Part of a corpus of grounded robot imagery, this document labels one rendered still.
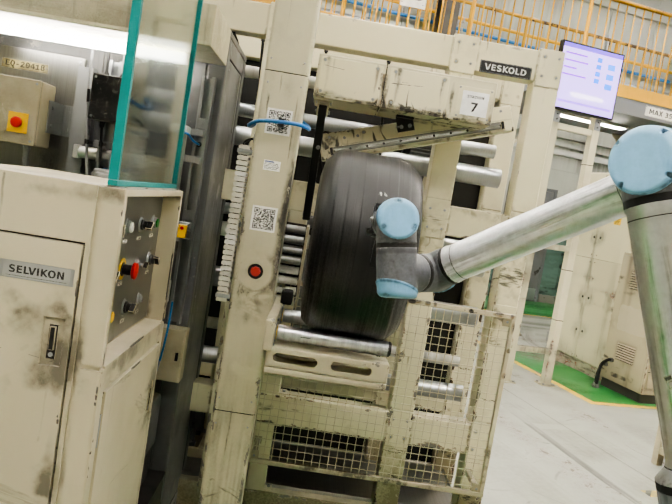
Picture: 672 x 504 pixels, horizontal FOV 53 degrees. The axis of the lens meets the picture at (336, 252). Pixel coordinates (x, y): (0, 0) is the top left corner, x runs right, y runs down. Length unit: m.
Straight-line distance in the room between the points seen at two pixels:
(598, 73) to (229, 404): 4.73
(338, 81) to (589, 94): 4.01
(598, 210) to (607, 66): 4.87
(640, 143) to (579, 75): 4.86
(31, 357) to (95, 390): 0.14
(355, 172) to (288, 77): 0.36
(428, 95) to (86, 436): 1.50
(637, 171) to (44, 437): 1.23
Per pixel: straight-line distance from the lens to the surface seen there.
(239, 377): 2.12
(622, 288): 6.70
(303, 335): 1.99
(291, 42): 2.08
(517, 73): 2.74
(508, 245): 1.47
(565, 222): 1.42
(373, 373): 2.00
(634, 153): 1.21
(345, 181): 1.89
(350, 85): 2.32
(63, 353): 1.48
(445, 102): 2.34
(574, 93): 6.03
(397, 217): 1.45
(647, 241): 1.20
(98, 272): 1.44
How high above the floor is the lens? 1.32
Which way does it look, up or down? 5 degrees down
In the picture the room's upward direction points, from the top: 9 degrees clockwise
